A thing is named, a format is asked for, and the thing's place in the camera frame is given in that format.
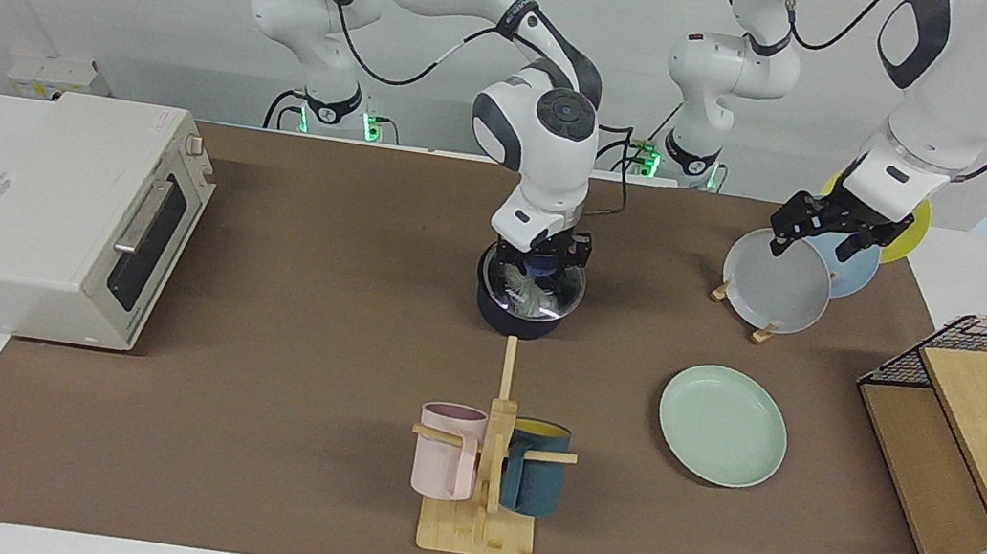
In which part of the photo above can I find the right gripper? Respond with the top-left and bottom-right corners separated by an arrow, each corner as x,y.
490,218 -> 595,304

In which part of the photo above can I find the black cable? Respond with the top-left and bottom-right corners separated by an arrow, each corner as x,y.
256,0 -> 536,108
260,84 -> 310,136
583,89 -> 685,227
770,0 -> 898,65

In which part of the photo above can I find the dark blue pot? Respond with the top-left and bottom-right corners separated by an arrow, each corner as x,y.
470,239 -> 592,348

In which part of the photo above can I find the dark teal mug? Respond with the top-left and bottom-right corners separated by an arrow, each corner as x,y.
498,415 -> 575,521

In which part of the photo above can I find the wooden shelf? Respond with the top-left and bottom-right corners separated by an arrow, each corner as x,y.
835,333 -> 987,554

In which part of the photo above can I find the wooden mug rack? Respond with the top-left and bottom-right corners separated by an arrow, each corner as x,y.
395,322 -> 595,554

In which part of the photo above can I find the white wall box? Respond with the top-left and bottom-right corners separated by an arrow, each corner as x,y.
1,47 -> 116,111

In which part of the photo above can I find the white vermicelli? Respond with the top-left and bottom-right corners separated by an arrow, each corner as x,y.
494,265 -> 568,322

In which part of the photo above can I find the mint green plate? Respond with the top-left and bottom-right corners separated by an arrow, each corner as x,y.
649,357 -> 799,496

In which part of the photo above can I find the white toaster oven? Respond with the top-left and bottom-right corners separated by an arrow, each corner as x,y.
0,81 -> 228,363

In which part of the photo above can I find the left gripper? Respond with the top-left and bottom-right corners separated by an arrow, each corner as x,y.
766,184 -> 916,277

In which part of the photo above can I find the grey plate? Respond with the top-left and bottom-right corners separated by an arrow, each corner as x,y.
714,220 -> 841,342

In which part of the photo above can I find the light blue plate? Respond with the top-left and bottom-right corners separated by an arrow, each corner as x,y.
813,229 -> 886,305

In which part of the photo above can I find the yellow plate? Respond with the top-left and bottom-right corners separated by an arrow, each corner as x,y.
810,167 -> 937,272

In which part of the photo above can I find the wooden plate rack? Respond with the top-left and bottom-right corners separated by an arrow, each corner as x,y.
703,280 -> 784,347

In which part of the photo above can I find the pink mug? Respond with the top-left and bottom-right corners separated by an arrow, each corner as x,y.
407,398 -> 492,506

